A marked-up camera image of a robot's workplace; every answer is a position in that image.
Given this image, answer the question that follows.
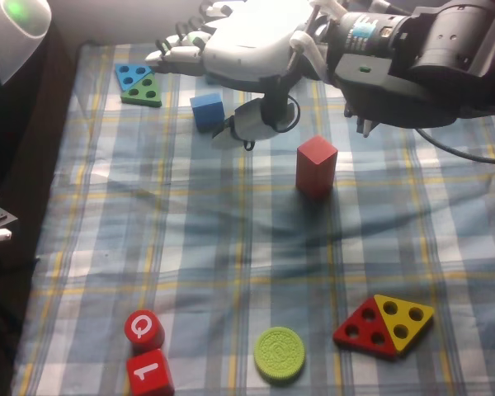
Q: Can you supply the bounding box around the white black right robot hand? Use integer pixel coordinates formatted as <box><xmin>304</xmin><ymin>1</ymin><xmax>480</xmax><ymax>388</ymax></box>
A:
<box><xmin>144</xmin><ymin>0</ymin><xmax>317</xmax><ymax>153</ymax></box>

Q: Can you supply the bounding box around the blue cube block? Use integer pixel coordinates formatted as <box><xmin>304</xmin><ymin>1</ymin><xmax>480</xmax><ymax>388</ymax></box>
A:
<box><xmin>189</xmin><ymin>92</ymin><xmax>226</xmax><ymax>134</ymax></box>

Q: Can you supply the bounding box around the red rectangular wooden block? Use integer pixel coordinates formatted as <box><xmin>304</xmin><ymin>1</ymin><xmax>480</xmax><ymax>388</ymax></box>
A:
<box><xmin>295</xmin><ymin>134</ymin><xmax>339</xmax><ymax>200</ymax></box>

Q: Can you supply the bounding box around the green triangle block with holes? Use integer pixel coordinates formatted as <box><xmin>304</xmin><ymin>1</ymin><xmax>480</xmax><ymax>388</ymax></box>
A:
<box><xmin>120</xmin><ymin>73</ymin><xmax>163</xmax><ymax>108</ymax></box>

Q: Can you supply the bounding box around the blue triangle block with holes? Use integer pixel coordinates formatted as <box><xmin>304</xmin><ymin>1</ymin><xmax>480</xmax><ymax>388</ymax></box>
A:
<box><xmin>114</xmin><ymin>64</ymin><xmax>155</xmax><ymax>92</ymax></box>

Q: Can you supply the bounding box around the red triangle block with holes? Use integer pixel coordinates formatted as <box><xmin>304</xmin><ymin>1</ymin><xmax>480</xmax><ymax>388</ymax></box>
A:
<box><xmin>332</xmin><ymin>296</ymin><xmax>398</xmax><ymax>362</ymax></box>

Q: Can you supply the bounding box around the yellow triangle block with holes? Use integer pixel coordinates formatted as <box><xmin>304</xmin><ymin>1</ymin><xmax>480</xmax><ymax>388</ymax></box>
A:
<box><xmin>373</xmin><ymin>294</ymin><xmax>436</xmax><ymax>356</ymax></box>

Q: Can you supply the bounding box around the white robot body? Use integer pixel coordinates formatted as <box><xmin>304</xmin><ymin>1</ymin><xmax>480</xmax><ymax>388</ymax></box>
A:
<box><xmin>45</xmin><ymin>0</ymin><xmax>215</xmax><ymax>45</ymax></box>

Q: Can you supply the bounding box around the blue plaid tablecloth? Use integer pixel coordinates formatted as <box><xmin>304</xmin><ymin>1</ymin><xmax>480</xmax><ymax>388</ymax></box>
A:
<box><xmin>10</xmin><ymin>39</ymin><xmax>495</xmax><ymax>396</ymax></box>

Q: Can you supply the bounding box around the red letter Q cylinder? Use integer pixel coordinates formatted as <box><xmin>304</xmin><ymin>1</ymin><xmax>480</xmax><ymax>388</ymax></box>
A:
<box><xmin>124</xmin><ymin>309</ymin><xmax>166</xmax><ymax>354</ymax></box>

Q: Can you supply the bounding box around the lime green round toy cookie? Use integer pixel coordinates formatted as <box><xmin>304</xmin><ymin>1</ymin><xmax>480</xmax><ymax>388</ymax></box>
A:
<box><xmin>253</xmin><ymin>326</ymin><xmax>306</xmax><ymax>387</ymax></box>

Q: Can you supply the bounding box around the red number 1 cube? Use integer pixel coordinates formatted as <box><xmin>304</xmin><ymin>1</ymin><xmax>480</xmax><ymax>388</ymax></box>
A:
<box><xmin>125</xmin><ymin>348</ymin><xmax>176</xmax><ymax>396</ymax></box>

